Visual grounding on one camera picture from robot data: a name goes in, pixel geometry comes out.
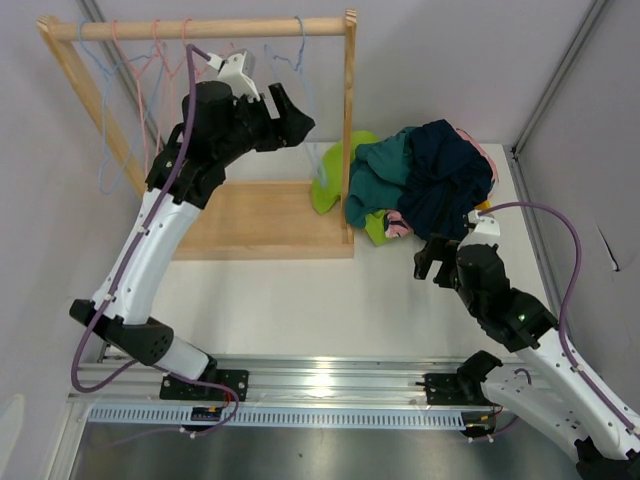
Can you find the navy blue shorts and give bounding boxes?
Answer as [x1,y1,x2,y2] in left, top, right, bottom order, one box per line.
[397,117,494,241]

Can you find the pink patterned shorts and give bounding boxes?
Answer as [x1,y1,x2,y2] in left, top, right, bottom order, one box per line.
[383,127,501,239]

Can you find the wooden clothes rack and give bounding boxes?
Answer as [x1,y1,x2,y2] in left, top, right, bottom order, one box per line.
[37,9,357,260]

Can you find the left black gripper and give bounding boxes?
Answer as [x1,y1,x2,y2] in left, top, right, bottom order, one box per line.
[215,83,314,166]

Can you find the teal green shorts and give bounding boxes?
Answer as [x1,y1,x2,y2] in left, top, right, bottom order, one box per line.
[345,126,417,229]

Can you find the slotted cable duct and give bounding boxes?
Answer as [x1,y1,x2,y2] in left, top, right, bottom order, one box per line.
[88,403,465,431]

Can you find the pink hanger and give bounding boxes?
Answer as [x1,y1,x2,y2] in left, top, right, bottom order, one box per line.
[169,17,236,81]
[151,18,186,152]
[110,20,163,174]

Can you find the yellow plastic tray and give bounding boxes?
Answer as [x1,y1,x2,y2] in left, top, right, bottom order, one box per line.
[474,199,492,211]

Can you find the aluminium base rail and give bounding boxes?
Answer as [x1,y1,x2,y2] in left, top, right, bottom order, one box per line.
[67,352,544,409]

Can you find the lime green shorts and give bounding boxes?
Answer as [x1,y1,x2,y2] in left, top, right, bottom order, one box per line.
[310,131,390,246]

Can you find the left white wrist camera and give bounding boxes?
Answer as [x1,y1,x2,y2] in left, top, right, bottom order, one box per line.
[207,49,261,102]

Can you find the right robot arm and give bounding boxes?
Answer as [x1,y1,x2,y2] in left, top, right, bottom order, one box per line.
[414,236,639,479]

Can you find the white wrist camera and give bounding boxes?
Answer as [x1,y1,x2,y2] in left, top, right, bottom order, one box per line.
[207,49,261,102]
[459,210,501,248]

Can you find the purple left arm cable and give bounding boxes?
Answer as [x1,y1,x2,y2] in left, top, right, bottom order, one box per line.
[69,43,240,446]

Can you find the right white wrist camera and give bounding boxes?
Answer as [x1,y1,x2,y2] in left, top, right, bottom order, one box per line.
[459,210,501,248]

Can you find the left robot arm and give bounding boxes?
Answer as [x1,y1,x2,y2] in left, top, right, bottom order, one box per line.
[69,81,315,400]

